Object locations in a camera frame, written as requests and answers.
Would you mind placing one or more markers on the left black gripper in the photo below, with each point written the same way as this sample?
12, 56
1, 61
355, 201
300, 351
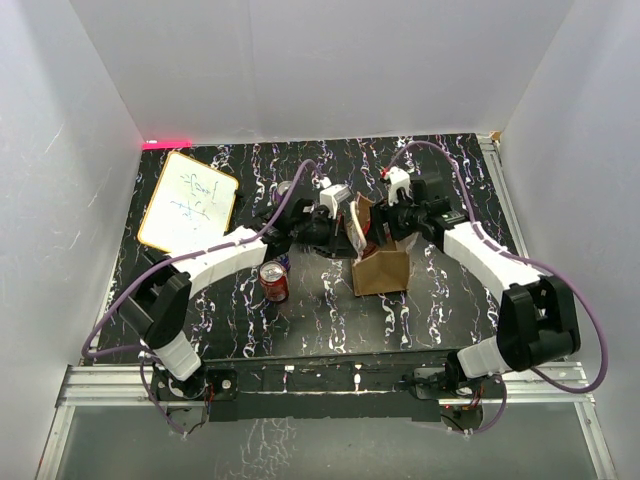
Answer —
336, 243

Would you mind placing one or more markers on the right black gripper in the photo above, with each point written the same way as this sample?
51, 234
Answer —
379, 215

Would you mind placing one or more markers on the red cola can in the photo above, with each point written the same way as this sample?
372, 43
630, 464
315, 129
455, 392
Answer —
273, 279
362, 240

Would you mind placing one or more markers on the brown canvas tote bag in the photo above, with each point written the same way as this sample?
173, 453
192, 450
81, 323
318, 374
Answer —
376, 270

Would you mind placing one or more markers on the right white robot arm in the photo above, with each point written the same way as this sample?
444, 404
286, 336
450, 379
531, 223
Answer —
537, 318

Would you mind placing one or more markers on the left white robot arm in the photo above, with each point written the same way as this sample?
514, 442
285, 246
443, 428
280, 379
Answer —
157, 307

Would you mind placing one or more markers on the red cola can front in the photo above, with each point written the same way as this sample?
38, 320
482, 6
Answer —
273, 279

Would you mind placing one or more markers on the purple Fanta can rear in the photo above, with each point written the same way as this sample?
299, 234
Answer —
280, 192

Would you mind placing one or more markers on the yellow framed whiteboard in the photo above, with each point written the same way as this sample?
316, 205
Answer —
191, 205

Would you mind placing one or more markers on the pink tape strip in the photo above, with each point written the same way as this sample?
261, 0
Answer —
166, 144

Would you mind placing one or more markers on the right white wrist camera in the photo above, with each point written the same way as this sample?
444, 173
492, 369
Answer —
398, 184

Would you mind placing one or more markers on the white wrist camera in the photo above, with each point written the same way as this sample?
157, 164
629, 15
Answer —
332, 195
398, 184

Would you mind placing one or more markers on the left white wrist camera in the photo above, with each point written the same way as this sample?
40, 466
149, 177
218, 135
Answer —
332, 195

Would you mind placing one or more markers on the black base frame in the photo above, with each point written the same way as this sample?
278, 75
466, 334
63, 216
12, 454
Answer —
422, 386

